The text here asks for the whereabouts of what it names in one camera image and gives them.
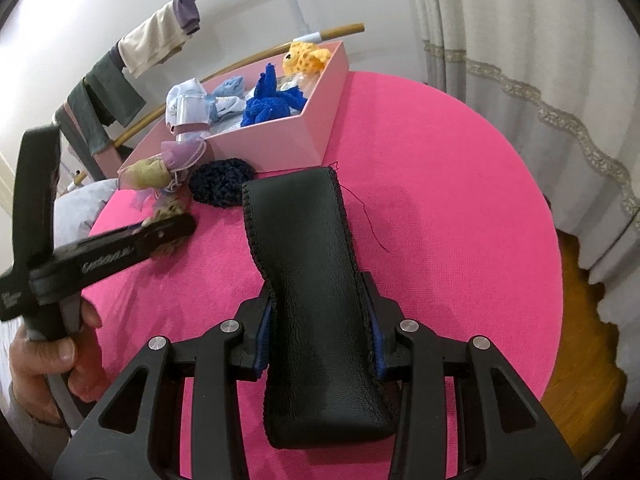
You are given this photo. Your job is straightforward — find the black leather cover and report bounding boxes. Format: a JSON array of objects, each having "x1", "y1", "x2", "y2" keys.
[{"x1": 242, "y1": 168, "x2": 399, "y2": 448}]

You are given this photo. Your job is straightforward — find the white cartoon baby cap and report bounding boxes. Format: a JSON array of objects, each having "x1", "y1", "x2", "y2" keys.
[{"x1": 165, "y1": 78, "x2": 215, "y2": 130}]

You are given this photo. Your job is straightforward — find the light blue sock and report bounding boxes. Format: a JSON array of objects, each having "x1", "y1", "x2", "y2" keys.
[{"x1": 207, "y1": 76, "x2": 245, "y2": 122}]

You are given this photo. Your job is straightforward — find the blue knitted cloth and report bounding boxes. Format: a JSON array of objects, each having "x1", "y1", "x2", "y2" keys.
[{"x1": 240, "y1": 64, "x2": 307, "y2": 127}]

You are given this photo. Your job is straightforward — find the yellow crochet piece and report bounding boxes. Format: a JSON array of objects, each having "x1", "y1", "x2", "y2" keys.
[{"x1": 282, "y1": 41, "x2": 332, "y2": 76}]

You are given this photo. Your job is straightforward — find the person's left hand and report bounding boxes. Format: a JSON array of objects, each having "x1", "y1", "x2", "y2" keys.
[{"x1": 9, "y1": 299, "x2": 110, "y2": 427}]

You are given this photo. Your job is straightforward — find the grey pillow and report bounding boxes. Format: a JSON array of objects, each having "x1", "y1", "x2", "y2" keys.
[{"x1": 53, "y1": 179, "x2": 117, "y2": 248}]

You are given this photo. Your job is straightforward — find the pink grey hanging garment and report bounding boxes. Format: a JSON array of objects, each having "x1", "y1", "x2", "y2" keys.
[{"x1": 54, "y1": 104, "x2": 122, "y2": 181}]

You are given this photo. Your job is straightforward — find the yellow organza scrunchie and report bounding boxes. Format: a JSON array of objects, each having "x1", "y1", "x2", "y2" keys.
[{"x1": 117, "y1": 157, "x2": 171, "y2": 191}]

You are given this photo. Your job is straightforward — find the beige scrunchie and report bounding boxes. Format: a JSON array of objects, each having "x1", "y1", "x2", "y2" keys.
[{"x1": 142, "y1": 197, "x2": 188, "y2": 259}]

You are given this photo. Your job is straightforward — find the dark green towel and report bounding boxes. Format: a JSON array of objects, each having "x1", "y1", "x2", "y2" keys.
[{"x1": 64, "y1": 46, "x2": 146, "y2": 156}]

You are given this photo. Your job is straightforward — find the dark navy crochet piece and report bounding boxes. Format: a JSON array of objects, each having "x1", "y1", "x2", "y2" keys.
[{"x1": 188, "y1": 158, "x2": 256, "y2": 208}]

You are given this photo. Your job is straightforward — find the pink round tablecloth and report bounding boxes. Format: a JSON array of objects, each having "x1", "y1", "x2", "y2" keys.
[{"x1": 79, "y1": 70, "x2": 565, "y2": 480}]

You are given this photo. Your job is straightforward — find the pink shallow box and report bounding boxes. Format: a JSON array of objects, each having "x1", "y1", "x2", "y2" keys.
[{"x1": 119, "y1": 41, "x2": 349, "y2": 172}]

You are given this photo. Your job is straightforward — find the white lace-trimmed curtain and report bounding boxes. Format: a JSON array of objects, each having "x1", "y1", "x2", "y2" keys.
[{"x1": 414, "y1": 0, "x2": 639, "y2": 413}]

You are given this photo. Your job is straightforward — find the wooden ballet barre rack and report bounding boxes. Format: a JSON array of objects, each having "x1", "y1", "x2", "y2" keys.
[{"x1": 94, "y1": 0, "x2": 366, "y2": 174}]

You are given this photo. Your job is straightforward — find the cream cloth on rail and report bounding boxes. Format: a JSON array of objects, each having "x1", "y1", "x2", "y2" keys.
[{"x1": 117, "y1": 1, "x2": 189, "y2": 78}]

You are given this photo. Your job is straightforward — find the purple cloth on rail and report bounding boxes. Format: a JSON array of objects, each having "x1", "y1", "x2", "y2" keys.
[{"x1": 172, "y1": 0, "x2": 201, "y2": 35}]

